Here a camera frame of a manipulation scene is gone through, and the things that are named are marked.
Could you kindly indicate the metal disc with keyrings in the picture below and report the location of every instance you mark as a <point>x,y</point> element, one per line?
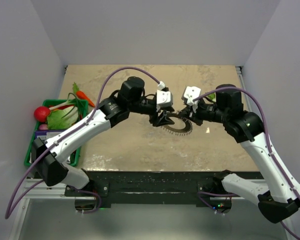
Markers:
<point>181,127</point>

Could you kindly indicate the purple box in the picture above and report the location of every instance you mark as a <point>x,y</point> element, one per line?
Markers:
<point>46,134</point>

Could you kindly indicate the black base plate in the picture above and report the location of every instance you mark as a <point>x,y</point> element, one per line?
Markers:
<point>159,188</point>

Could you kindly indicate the white silver packet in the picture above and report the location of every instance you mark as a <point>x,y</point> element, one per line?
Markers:
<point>71,159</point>

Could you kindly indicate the aluminium rail frame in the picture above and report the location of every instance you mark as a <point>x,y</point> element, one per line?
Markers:
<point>46,213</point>

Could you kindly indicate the green plastic crate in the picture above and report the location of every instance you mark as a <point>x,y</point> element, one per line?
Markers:
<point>50,103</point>

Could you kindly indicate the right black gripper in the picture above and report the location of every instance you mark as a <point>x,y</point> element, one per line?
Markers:
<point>193,115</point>

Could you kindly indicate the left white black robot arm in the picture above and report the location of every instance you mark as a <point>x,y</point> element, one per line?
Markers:
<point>49,156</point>

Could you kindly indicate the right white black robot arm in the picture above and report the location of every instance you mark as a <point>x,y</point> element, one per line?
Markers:
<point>243,118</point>

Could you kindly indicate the white toy vegetable green leaves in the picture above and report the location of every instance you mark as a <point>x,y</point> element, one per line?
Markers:
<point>211,96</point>

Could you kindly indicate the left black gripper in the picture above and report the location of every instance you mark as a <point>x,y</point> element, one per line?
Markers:
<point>163,121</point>

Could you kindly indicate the toy bok choy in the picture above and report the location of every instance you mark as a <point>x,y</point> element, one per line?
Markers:
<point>64,115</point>

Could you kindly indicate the red toy radish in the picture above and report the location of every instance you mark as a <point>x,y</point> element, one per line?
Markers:
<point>41,113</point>

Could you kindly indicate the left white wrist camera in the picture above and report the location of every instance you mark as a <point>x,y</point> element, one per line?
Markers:
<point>164,99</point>

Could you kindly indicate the pink toy onion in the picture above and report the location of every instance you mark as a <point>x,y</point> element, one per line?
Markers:
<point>43,127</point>

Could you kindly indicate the orange toy carrot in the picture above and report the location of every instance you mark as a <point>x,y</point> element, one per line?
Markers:
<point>81,95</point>

